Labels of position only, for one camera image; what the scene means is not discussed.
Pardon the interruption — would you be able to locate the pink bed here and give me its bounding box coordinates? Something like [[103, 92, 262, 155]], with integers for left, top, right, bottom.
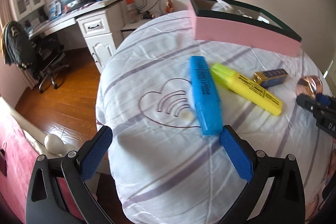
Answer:
[[1, 98, 74, 223]]

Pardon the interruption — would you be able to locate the white bedside cabinet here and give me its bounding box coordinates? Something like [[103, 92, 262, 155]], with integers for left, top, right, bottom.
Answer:
[[121, 13, 161, 39]]

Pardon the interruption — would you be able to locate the white computer desk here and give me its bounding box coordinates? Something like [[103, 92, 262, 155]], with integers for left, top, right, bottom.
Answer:
[[29, 0, 126, 72]]

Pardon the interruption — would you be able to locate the pink storage box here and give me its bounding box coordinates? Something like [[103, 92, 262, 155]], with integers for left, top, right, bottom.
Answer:
[[188, 0, 302, 56]]

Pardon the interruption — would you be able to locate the orange cap bottle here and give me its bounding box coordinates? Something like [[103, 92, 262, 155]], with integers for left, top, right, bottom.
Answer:
[[125, 0, 138, 23]]

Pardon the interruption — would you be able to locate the yellow highlighter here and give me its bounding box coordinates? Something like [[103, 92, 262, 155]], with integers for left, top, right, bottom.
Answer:
[[210, 63, 283, 116]]

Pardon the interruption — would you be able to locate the black office chair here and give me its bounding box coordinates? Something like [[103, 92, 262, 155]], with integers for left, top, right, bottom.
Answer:
[[1, 21, 69, 93]]

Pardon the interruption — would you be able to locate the round table striped cloth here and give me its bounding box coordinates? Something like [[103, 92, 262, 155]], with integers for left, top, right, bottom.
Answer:
[[96, 11, 335, 223]]

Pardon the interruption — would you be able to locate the blue highlighter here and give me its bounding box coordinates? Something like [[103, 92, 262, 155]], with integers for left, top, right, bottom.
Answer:
[[189, 56, 223, 135]]

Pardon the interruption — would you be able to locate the black keyboard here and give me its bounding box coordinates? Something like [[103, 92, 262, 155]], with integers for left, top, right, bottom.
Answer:
[[64, 0, 96, 13]]

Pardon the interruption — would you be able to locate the blue product box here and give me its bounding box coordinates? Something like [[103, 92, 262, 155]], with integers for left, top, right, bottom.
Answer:
[[48, 0, 62, 20]]

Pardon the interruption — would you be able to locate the right hand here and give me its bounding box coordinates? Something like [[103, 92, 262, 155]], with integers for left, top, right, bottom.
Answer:
[[322, 150, 335, 210]]

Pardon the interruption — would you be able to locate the white power adapter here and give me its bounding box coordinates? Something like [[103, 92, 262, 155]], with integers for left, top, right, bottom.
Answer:
[[257, 15, 270, 24]]

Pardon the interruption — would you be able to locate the orange snack bag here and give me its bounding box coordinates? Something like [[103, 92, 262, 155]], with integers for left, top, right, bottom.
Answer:
[[165, 0, 174, 14]]

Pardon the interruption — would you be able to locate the rose gold cylinder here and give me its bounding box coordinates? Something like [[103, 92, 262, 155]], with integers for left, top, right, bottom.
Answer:
[[295, 76, 323, 98]]

